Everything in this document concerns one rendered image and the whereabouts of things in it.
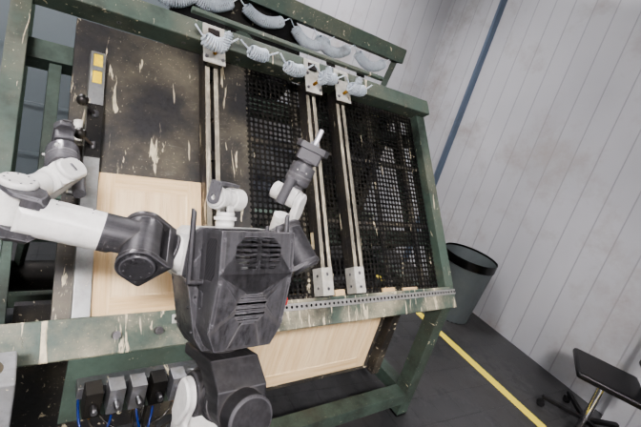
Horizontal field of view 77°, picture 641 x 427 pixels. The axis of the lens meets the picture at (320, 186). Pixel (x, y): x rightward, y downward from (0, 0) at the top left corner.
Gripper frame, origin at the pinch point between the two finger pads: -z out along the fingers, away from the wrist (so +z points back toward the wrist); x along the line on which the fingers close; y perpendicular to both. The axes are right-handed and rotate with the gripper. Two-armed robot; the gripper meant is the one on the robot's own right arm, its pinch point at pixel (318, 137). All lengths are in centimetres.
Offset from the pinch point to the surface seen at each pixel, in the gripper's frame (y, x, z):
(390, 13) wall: 343, -28, -207
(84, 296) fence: -11, 44, 79
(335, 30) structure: 112, 15, -75
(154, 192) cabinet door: 14, 45, 45
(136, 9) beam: 26, 85, -15
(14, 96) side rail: -3, 93, 33
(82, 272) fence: -9, 48, 73
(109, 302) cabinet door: -6, 38, 80
